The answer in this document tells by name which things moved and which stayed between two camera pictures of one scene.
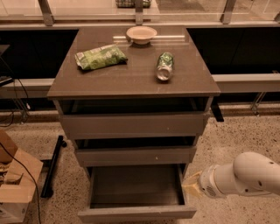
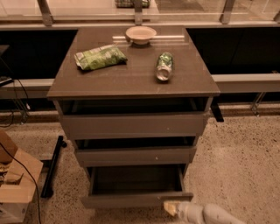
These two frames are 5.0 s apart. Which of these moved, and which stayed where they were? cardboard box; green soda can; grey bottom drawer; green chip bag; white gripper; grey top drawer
Moved: white gripper; grey bottom drawer
Stayed: green chip bag; grey top drawer; green soda can; cardboard box
